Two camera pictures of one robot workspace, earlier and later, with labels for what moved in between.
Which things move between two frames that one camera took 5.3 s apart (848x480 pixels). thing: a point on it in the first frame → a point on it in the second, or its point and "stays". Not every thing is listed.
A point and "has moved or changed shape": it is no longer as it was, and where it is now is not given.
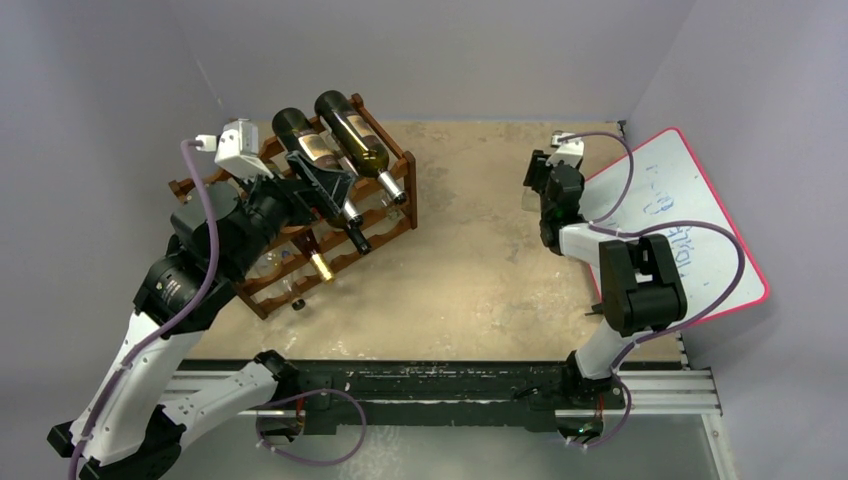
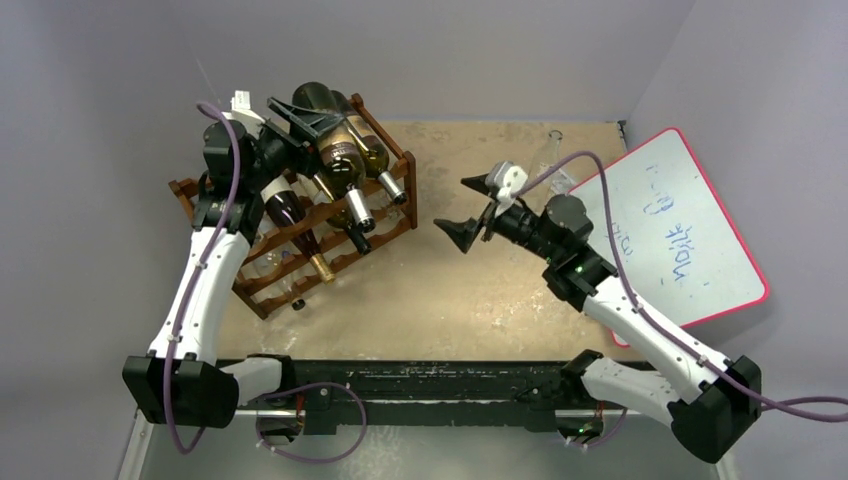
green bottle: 362,144 stays
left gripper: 332,184 → 306,124
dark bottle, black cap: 362,245 stays
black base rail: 338,396 stays
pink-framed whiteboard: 660,188 stays
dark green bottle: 299,134 has moved or changed shape
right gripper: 538,173 → 489,216
